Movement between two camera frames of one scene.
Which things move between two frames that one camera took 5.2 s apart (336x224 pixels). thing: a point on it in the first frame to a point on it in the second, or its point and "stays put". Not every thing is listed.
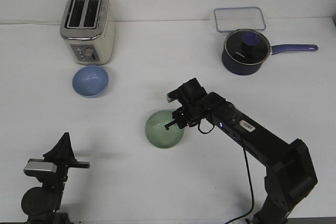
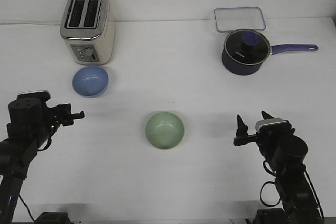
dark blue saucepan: (236, 68) stays put
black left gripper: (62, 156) to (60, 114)
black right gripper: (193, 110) to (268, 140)
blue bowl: (91, 81) stays put
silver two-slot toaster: (87, 26) stays put
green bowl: (158, 135) stays put
